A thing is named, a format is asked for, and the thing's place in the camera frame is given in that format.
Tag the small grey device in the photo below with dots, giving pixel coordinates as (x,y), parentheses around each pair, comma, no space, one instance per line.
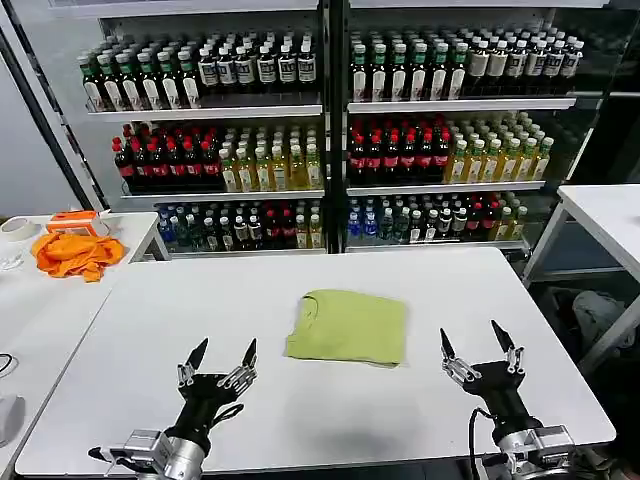
(10,420)

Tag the white tape roll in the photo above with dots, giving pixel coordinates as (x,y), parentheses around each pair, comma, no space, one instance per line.
(15,232)

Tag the white table with grey frame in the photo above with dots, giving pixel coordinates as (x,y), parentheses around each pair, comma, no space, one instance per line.
(600,215)

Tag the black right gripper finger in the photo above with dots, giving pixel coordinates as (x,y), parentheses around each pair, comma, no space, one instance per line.
(510,350)
(452,357)

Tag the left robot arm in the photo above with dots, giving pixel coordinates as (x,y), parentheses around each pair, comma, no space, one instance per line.
(165,455)

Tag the clear plastic piece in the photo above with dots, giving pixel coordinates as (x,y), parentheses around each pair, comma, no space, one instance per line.
(10,261)

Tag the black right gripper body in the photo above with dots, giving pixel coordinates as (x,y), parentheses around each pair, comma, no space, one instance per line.
(500,395)

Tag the orange and white box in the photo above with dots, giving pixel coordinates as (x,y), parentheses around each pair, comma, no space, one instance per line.
(72,222)

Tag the shelf rack with drink bottles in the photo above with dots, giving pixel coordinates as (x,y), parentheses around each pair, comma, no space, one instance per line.
(450,135)
(215,140)

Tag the white side table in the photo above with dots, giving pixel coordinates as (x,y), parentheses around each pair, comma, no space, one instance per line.
(45,310)

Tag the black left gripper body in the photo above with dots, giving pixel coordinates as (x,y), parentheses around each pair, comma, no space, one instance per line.
(202,400)

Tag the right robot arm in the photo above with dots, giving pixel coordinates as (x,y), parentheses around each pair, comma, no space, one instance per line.
(535,450)

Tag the light green shirt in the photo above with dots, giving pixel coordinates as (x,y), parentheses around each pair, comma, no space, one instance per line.
(350,330)

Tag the black slanted frame bar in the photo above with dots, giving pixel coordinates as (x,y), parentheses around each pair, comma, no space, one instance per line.
(55,102)
(45,130)

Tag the grey cloth on floor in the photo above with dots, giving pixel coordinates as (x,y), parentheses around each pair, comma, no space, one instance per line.
(597,315)

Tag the crumpled orange cloth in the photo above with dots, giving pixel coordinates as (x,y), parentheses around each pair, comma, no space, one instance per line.
(75,255)

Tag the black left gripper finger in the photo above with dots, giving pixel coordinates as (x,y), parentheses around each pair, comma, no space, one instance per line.
(245,367)
(192,362)

